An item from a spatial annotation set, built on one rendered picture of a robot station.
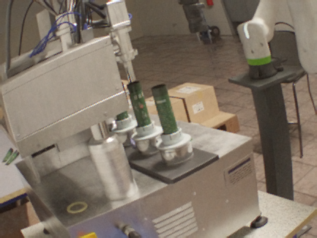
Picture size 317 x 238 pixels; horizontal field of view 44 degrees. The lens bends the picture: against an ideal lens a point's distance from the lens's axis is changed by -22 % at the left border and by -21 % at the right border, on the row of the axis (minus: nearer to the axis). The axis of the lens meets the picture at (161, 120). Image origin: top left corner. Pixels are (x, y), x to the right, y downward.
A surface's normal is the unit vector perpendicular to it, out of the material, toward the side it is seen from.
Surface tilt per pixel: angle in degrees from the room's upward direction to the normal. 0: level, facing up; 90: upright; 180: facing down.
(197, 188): 90
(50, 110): 90
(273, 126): 90
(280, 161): 90
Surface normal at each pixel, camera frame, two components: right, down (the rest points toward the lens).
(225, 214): 0.51, 0.13
